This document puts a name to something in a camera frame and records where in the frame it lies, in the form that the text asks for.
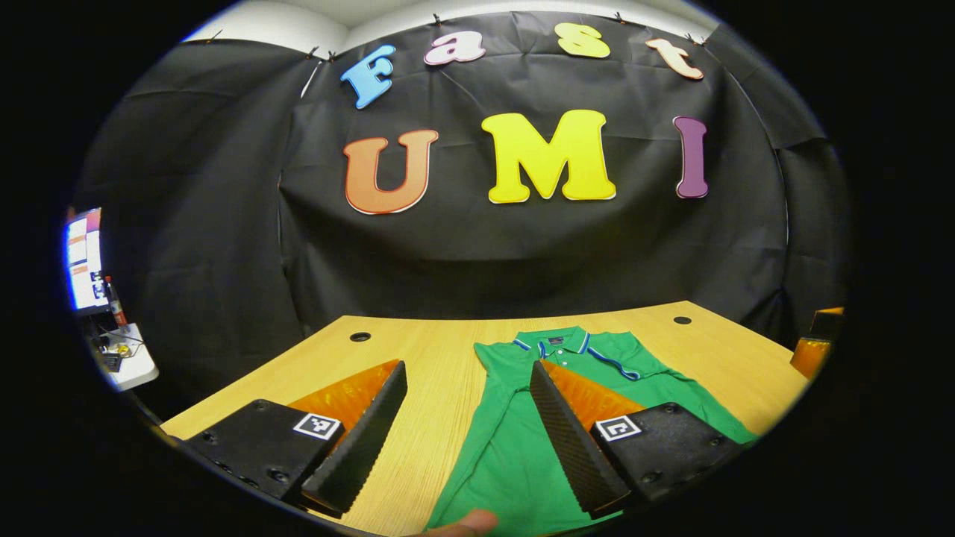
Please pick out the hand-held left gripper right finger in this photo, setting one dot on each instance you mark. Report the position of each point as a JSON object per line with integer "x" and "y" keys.
{"x": 567, "y": 440}

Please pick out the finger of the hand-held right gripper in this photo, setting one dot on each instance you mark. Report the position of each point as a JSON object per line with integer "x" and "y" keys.
{"x": 809, "y": 356}
{"x": 828, "y": 324}

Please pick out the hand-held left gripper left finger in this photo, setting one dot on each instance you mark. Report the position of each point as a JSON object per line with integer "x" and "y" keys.
{"x": 365, "y": 440}

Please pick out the green T-shirt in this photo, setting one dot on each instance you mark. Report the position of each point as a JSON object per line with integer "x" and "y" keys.
{"x": 500, "y": 462}

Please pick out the white side table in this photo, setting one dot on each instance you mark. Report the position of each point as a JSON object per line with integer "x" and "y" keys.
{"x": 138, "y": 365}

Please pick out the small black device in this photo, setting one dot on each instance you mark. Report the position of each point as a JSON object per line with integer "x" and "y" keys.
{"x": 112, "y": 362}

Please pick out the red bottle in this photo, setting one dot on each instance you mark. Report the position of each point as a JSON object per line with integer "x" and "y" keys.
{"x": 116, "y": 306}

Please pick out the black backdrop cloth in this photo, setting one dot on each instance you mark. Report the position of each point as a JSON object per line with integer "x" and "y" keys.
{"x": 224, "y": 186}

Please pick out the computer monitor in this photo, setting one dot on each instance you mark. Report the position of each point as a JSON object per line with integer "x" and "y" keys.
{"x": 82, "y": 261}

